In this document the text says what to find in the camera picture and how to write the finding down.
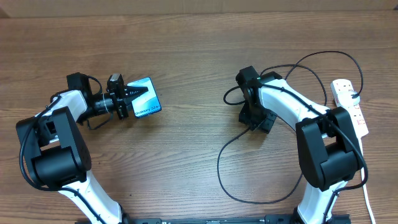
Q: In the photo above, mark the blue Samsung Galaxy smartphone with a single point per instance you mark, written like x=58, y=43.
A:
x=148, y=103

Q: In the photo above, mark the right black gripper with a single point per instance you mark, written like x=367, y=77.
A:
x=266, y=125

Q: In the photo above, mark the white power strip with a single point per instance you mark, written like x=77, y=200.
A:
x=355, y=112

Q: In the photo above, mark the cardboard back panel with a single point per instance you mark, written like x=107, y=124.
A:
x=76, y=8

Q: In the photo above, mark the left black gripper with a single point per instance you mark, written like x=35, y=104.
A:
x=120, y=102

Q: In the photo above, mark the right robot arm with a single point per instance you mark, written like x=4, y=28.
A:
x=328, y=146

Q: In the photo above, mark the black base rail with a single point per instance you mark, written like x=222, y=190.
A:
x=217, y=220

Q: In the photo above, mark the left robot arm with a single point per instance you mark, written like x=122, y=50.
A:
x=54, y=156

